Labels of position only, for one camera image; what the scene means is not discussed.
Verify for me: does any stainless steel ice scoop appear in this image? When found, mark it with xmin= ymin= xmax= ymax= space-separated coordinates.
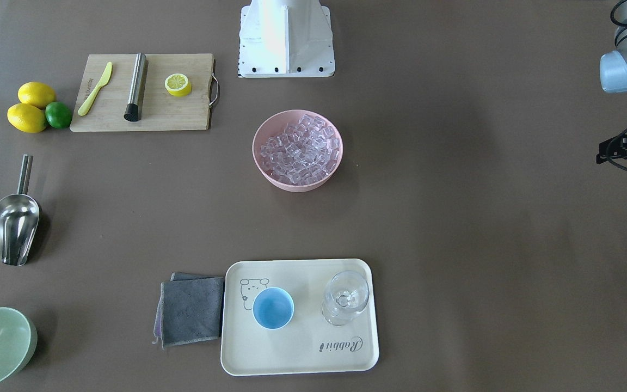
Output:
xmin=0 ymin=154 xmax=40 ymax=266

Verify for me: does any pile of clear ice cubes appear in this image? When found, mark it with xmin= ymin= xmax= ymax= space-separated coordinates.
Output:
xmin=260 ymin=114 xmax=341 ymax=185

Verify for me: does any light blue cup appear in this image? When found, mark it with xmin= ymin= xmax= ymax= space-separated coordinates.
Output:
xmin=252 ymin=287 xmax=294 ymax=330

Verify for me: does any clear wine glass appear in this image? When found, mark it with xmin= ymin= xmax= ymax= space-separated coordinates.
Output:
xmin=321 ymin=270 xmax=370 ymax=327

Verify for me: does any pink bowl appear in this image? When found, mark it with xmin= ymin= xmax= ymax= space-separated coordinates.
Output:
xmin=252 ymin=109 xmax=344 ymax=193

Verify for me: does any cream rabbit tray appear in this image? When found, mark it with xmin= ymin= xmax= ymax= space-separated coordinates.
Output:
xmin=220 ymin=259 xmax=380 ymax=376

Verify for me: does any half lemon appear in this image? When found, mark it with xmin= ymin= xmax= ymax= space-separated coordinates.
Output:
xmin=164 ymin=73 xmax=192 ymax=97

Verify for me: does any grey folded cloth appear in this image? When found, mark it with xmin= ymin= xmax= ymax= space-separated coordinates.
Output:
xmin=152 ymin=271 xmax=225 ymax=349

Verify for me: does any bamboo cutting board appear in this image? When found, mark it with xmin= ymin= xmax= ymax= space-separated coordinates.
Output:
xmin=70 ymin=53 xmax=218 ymax=132

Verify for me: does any steel muddler black tip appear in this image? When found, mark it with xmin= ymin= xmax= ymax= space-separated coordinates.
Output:
xmin=124 ymin=53 xmax=149 ymax=122

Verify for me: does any yellow plastic knife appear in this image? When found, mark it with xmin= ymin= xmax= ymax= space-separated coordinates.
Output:
xmin=77 ymin=62 xmax=113 ymax=117

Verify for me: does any green lime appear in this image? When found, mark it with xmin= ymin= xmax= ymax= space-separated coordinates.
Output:
xmin=44 ymin=101 xmax=72 ymax=129

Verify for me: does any whole lemon upper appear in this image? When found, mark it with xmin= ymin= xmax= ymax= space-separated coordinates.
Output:
xmin=17 ymin=81 xmax=57 ymax=109

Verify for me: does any whole lemon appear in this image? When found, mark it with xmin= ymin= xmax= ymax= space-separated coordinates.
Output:
xmin=7 ymin=103 xmax=48 ymax=133
xmin=17 ymin=81 xmax=57 ymax=109

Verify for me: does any whole lemon lower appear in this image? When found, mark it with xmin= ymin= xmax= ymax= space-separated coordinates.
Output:
xmin=7 ymin=103 xmax=48 ymax=133

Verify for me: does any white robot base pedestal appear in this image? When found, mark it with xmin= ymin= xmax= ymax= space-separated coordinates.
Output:
xmin=237 ymin=1 xmax=336 ymax=78

